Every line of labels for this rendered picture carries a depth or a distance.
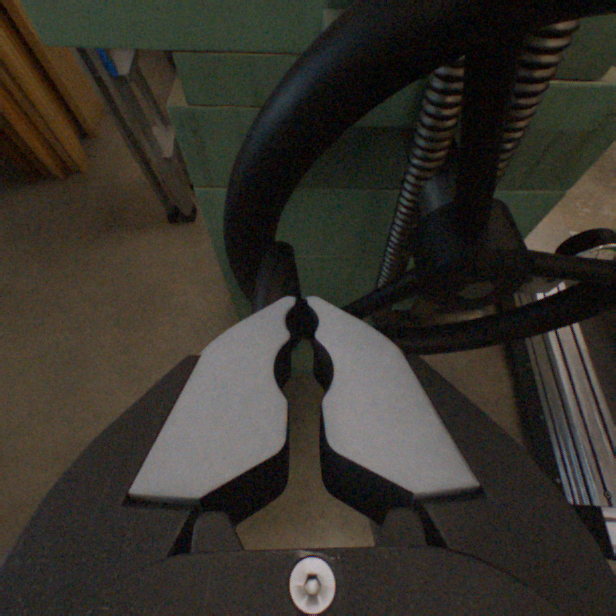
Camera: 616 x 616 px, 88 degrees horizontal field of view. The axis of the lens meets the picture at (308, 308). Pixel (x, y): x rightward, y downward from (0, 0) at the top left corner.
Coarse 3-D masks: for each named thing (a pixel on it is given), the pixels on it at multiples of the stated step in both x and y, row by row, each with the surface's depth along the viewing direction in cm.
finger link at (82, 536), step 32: (160, 384) 8; (128, 416) 7; (160, 416) 7; (96, 448) 6; (128, 448) 6; (64, 480) 6; (96, 480) 6; (128, 480) 6; (64, 512) 5; (96, 512) 5; (128, 512) 5; (160, 512) 5; (192, 512) 5; (32, 544) 5; (64, 544) 5; (96, 544) 5; (128, 544) 5; (160, 544) 5; (0, 576) 5; (32, 576) 5; (64, 576) 5; (96, 576) 5; (0, 608) 4; (32, 608) 4; (64, 608) 4
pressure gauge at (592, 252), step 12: (600, 228) 38; (576, 240) 39; (588, 240) 38; (600, 240) 37; (612, 240) 37; (564, 252) 40; (576, 252) 38; (588, 252) 38; (600, 252) 38; (612, 252) 38
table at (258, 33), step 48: (48, 0) 22; (96, 0) 22; (144, 0) 22; (192, 0) 22; (240, 0) 22; (288, 0) 22; (336, 0) 22; (144, 48) 25; (192, 48) 25; (240, 48) 25; (288, 48) 25; (576, 96) 19
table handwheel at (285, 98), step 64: (384, 0) 9; (448, 0) 8; (512, 0) 8; (576, 0) 8; (320, 64) 10; (384, 64) 9; (512, 64) 10; (256, 128) 12; (320, 128) 11; (256, 192) 14; (448, 192) 20; (256, 256) 17; (448, 256) 17; (512, 256) 16; (576, 256) 21; (512, 320) 27; (576, 320) 25
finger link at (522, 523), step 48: (432, 384) 8; (480, 432) 7; (480, 480) 6; (528, 480) 6; (432, 528) 5; (480, 528) 5; (528, 528) 5; (576, 528) 5; (528, 576) 5; (576, 576) 5
